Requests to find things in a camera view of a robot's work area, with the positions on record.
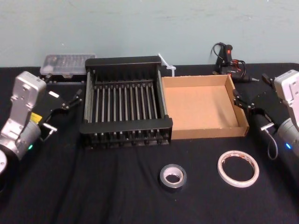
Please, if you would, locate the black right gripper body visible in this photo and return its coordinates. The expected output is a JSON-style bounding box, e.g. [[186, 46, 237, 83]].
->
[[251, 91, 284, 126]]

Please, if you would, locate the white tape roll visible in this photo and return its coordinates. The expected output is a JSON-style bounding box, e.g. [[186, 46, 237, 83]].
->
[[217, 150, 260, 188]]

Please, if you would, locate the shallow brown cardboard tray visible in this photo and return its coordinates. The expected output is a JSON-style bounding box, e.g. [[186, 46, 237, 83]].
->
[[161, 74, 250, 140]]

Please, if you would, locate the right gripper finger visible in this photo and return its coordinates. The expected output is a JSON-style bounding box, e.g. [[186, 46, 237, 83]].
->
[[232, 89, 255, 115], [261, 73, 275, 90]]

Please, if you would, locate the clear plastic case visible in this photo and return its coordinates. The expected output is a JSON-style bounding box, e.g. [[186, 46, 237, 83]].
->
[[39, 53, 97, 84]]

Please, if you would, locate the black rack with steel bars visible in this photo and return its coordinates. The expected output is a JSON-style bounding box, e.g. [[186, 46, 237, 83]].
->
[[78, 55, 173, 150]]

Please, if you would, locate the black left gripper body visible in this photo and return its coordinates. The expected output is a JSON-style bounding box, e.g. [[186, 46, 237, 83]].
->
[[30, 90, 69, 126]]

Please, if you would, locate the black corded tool red switch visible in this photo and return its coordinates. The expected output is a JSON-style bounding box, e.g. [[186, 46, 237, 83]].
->
[[210, 42, 260, 84]]

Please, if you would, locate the silver tape roll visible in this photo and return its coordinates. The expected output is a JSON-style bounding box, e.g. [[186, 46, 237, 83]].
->
[[159, 164, 187, 194]]

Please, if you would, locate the black table cloth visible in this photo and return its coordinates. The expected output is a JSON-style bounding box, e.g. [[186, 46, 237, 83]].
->
[[0, 62, 299, 224]]

